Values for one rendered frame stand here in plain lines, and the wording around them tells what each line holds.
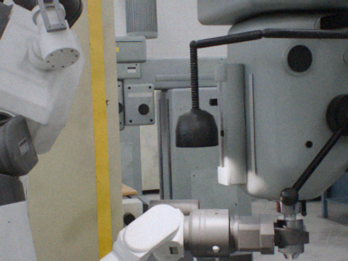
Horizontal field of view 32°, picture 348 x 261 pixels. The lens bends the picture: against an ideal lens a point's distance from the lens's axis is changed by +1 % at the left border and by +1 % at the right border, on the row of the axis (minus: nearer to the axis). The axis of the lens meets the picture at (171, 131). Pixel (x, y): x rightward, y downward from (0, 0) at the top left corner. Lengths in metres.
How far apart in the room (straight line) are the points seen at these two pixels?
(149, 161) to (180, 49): 2.23
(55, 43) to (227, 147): 0.35
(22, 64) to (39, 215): 1.62
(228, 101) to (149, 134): 8.45
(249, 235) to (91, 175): 1.73
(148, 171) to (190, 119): 8.55
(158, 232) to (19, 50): 0.44
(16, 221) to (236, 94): 0.43
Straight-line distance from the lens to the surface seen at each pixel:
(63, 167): 2.73
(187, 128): 0.96
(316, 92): 1.02
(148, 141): 9.47
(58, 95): 1.18
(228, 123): 1.03
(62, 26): 1.10
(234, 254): 1.44
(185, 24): 10.67
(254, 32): 0.88
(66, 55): 1.11
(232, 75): 1.04
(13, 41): 1.21
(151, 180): 9.54
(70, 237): 2.78
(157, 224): 1.09
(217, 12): 1.07
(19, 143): 1.08
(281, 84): 1.00
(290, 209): 1.10
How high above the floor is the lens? 1.49
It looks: 3 degrees down
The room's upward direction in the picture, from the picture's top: 2 degrees counter-clockwise
